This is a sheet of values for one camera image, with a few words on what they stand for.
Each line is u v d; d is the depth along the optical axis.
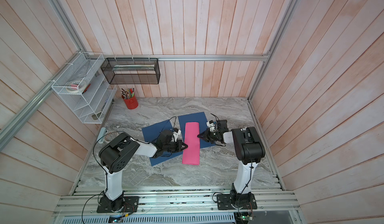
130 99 1.07
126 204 0.73
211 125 0.95
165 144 0.78
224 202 0.73
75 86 0.74
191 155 0.91
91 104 0.78
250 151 0.53
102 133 0.96
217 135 0.82
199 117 1.13
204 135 0.89
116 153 0.53
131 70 1.04
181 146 0.86
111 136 1.00
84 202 0.73
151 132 1.01
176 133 0.90
